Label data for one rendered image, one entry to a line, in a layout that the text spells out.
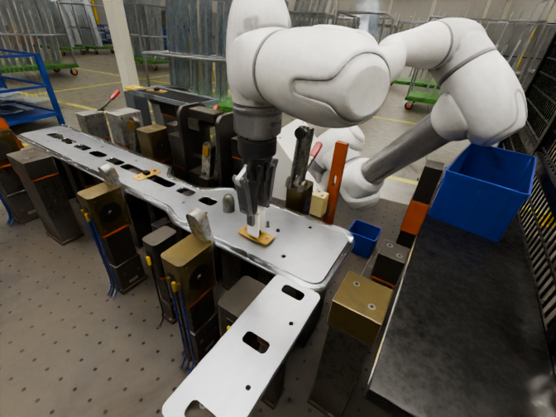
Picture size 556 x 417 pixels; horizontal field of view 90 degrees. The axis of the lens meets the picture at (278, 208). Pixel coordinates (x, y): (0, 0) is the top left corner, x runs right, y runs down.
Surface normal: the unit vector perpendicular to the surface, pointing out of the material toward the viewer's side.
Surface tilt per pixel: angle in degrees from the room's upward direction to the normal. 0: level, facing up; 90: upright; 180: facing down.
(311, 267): 0
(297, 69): 75
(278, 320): 0
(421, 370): 0
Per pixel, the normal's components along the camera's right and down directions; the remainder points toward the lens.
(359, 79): 0.46, 0.55
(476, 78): -0.58, 0.09
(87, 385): 0.06, -0.84
